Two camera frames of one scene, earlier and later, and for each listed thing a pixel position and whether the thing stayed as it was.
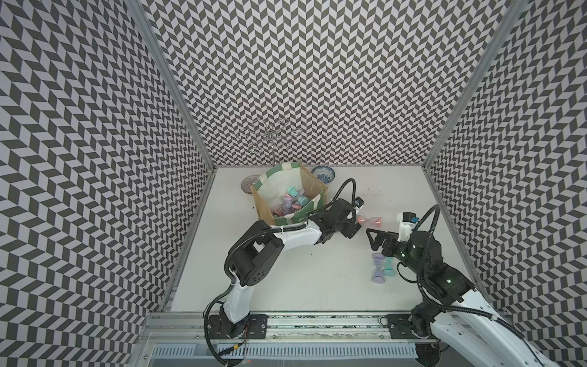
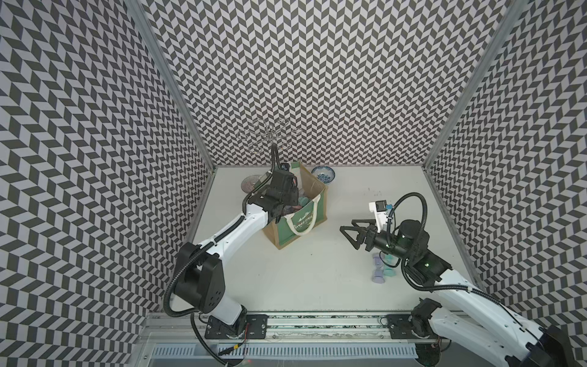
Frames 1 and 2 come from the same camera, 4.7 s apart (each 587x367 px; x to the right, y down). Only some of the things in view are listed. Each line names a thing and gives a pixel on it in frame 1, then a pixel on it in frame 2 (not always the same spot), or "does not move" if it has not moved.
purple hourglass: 377,277 does not move
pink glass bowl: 248,182 does not move
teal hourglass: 292,191 does not move
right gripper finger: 386,239 -> 361,237
